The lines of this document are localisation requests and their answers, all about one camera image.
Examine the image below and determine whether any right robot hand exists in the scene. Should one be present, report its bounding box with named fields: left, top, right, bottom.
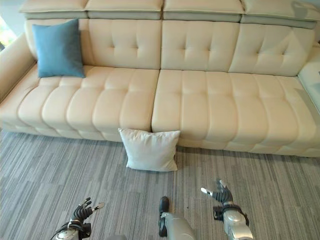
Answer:
left=200, top=179, right=234, bottom=205

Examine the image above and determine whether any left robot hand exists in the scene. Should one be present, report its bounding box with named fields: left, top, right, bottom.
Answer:
left=70, top=196, right=105, bottom=223

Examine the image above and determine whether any cream leather sofa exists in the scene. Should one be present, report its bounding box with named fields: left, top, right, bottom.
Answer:
left=0, top=0, right=320, bottom=159

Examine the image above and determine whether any dark robot foot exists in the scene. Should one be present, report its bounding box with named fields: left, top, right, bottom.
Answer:
left=159, top=196, right=170, bottom=214

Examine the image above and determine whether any white square cushion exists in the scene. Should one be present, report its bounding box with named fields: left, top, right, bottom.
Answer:
left=117, top=127, right=181, bottom=172

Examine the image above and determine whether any blue square cushion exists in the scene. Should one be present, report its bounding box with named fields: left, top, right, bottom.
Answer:
left=31, top=18, right=86, bottom=79

